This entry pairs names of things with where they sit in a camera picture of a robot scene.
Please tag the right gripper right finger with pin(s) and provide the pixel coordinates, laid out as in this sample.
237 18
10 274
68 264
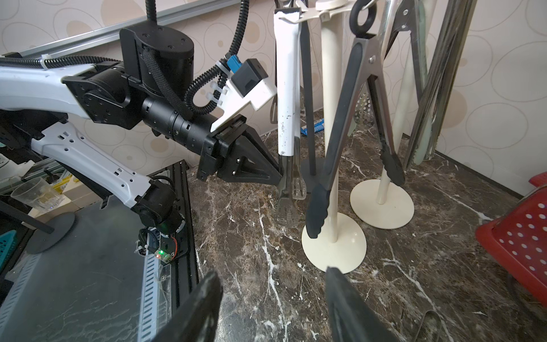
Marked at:
349 316

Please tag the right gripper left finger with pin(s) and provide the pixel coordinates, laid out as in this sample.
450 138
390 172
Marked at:
197 319

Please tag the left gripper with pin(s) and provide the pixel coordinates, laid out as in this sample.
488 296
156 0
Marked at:
237 154

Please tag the white utensil rack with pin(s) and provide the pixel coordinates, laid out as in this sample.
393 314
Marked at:
333 240
381 203

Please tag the small steel tongs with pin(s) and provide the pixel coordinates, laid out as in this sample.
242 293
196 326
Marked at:
287 30

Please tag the black tongs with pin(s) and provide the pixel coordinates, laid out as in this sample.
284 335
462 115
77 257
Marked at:
365 68

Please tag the dark grey utensil rack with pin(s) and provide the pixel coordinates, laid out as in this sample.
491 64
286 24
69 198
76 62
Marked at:
308 166

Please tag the green tongs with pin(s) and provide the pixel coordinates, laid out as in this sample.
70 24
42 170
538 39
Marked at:
414 17

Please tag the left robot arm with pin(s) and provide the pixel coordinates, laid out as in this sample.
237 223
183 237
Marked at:
153 84

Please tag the diagonal aluminium bar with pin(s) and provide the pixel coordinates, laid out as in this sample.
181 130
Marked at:
106 35

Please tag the red white toaster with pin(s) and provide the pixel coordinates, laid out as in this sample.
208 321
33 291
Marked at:
517 241

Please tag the clear plastic cup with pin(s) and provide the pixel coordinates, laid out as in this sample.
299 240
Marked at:
38 194

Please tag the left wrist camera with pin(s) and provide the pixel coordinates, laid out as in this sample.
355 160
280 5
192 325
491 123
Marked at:
249 83

